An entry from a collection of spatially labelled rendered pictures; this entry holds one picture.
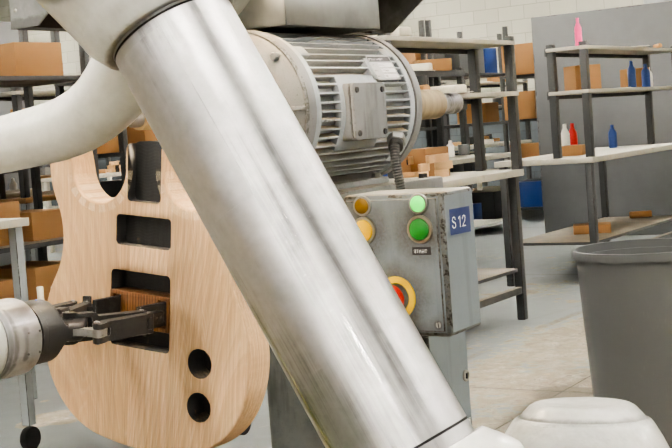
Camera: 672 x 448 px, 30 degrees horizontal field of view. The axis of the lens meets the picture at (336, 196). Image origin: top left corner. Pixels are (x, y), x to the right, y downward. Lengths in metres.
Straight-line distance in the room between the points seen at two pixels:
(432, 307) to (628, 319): 2.72
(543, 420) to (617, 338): 3.42
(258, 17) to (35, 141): 0.75
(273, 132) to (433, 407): 0.23
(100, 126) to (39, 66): 7.04
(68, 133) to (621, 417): 0.57
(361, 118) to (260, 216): 1.06
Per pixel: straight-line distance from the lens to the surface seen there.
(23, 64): 8.17
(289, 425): 2.12
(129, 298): 1.65
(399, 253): 1.74
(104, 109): 1.20
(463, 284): 1.76
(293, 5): 1.93
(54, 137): 1.24
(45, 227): 8.27
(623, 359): 4.46
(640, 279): 4.38
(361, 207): 1.76
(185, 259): 1.59
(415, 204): 1.72
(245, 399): 1.56
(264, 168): 0.90
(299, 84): 1.85
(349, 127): 1.93
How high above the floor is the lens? 1.21
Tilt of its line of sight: 3 degrees down
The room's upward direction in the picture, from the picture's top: 4 degrees counter-clockwise
